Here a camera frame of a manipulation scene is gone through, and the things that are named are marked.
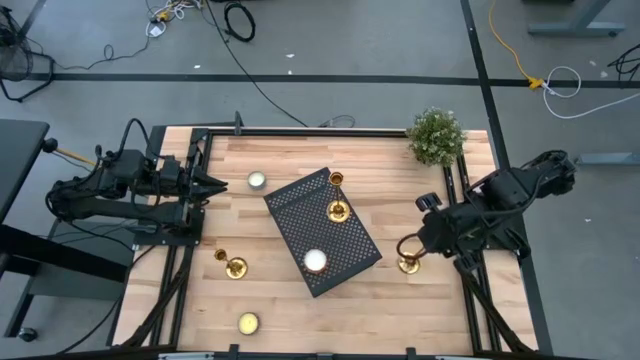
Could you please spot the black caster wheel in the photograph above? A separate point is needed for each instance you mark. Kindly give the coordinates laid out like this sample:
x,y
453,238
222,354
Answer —
x,y
28,335

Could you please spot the white candle blue-white holder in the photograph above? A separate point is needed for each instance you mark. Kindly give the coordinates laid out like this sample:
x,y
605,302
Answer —
x,y
256,180

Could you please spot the black floor fan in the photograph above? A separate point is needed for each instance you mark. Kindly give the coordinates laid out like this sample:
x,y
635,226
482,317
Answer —
x,y
15,55

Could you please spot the yellow candle blue patterned tin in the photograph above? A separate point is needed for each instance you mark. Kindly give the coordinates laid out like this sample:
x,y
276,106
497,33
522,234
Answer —
x,y
248,323

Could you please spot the silver aluminium rail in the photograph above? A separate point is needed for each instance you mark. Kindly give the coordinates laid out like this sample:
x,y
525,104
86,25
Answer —
x,y
185,356

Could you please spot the black frame clamp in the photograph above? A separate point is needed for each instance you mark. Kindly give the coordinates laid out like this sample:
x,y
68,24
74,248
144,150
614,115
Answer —
x,y
238,122

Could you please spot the black aluminium rig frame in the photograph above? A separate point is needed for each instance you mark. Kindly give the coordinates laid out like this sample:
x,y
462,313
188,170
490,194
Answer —
x,y
300,133

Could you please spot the green potted plant black pot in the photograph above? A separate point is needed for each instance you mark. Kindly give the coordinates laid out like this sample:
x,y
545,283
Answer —
x,y
436,137

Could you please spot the white candle orange patterned holder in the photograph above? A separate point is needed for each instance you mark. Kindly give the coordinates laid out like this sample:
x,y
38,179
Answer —
x,y
315,261

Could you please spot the black frame bracket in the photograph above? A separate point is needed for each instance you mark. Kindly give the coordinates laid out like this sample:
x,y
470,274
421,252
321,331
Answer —
x,y
233,350

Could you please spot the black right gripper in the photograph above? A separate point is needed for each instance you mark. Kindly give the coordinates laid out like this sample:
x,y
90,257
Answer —
x,y
462,235

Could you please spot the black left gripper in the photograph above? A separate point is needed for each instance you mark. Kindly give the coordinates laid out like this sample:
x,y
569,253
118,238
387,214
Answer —
x,y
172,177

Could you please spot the brass candlestick holder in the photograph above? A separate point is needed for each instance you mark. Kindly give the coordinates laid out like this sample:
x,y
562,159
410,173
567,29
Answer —
x,y
236,268
338,212
409,265

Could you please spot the black desk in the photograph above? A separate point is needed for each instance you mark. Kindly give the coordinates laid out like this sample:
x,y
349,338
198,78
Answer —
x,y
20,160

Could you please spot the grey desk foot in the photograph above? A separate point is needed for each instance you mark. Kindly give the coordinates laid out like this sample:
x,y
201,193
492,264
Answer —
x,y
575,27
610,159

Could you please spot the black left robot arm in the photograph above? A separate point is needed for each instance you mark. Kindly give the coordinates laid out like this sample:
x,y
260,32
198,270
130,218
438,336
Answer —
x,y
100,207

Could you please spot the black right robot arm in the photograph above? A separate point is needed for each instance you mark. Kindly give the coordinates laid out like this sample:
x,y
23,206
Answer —
x,y
505,192

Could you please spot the black perforated metal shelf riser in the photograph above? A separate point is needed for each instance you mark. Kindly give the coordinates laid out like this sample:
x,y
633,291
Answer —
x,y
300,225

